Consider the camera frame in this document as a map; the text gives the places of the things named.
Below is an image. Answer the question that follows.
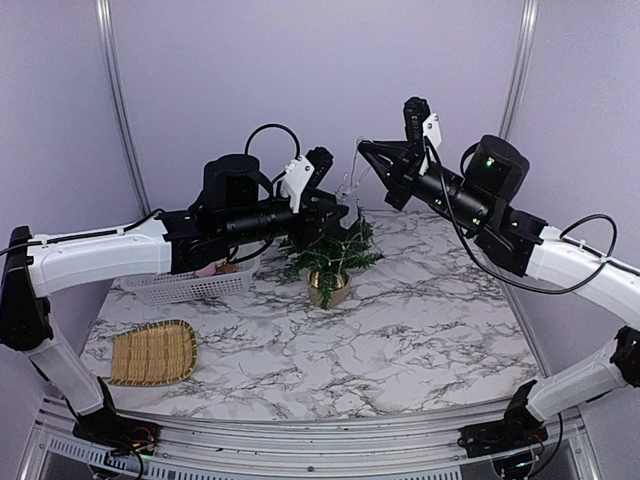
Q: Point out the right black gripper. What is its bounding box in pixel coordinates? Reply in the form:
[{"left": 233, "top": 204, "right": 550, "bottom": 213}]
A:
[{"left": 360, "top": 140, "right": 493, "bottom": 232}]

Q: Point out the clear string light wire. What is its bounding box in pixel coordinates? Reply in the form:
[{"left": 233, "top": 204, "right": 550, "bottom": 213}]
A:
[{"left": 299, "top": 137, "right": 374, "bottom": 291}]

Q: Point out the small green christmas tree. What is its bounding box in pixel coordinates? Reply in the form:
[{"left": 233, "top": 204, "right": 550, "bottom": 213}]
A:
[{"left": 278, "top": 207, "right": 384, "bottom": 310}]

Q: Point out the pink pompom ornament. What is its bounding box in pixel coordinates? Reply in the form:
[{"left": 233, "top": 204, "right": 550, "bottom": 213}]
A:
[{"left": 194, "top": 265, "right": 217, "bottom": 277}]

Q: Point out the white plastic basket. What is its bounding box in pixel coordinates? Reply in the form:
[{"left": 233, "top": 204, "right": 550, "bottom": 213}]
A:
[{"left": 120, "top": 256, "right": 260, "bottom": 305}]

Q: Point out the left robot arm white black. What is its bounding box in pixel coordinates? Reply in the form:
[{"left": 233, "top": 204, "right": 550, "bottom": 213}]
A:
[{"left": 1, "top": 147, "right": 347, "bottom": 445}]

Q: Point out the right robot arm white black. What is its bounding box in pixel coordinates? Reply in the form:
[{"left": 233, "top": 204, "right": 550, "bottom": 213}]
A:
[{"left": 358, "top": 135, "right": 639, "bottom": 448}]

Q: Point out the woven bamboo tray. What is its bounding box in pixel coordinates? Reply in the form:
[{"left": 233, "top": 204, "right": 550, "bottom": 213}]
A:
[{"left": 110, "top": 320, "right": 198, "bottom": 387}]

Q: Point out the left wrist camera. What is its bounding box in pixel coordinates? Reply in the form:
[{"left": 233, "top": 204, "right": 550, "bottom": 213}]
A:
[{"left": 278, "top": 147, "right": 334, "bottom": 214}]

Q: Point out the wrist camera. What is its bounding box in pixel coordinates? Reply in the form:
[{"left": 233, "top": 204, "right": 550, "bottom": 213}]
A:
[
  {"left": 403, "top": 97, "right": 442, "bottom": 176},
  {"left": 278, "top": 147, "right": 334, "bottom": 214}
]

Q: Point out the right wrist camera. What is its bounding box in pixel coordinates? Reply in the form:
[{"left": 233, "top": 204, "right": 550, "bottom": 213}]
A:
[{"left": 403, "top": 97, "right": 442, "bottom": 176}]

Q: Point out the right aluminium frame post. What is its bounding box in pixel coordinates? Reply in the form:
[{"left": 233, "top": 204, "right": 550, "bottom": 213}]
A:
[{"left": 499, "top": 0, "right": 540, "bottom": 140}]

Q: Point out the front aluminium rail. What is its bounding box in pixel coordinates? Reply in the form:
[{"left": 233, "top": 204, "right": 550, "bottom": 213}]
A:
[{"left": 17, "top": 397, "right": 604, "bottom": 479}]

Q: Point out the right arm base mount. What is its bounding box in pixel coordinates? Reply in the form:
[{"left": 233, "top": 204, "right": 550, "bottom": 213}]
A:
[{"left": 457, "top": 380, "right": 549, "bottom": 458}]

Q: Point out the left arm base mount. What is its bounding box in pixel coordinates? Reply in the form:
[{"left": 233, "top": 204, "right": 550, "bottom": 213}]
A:
[{"left": 66, "top": 378, "right": 160, "bottom": 451}]

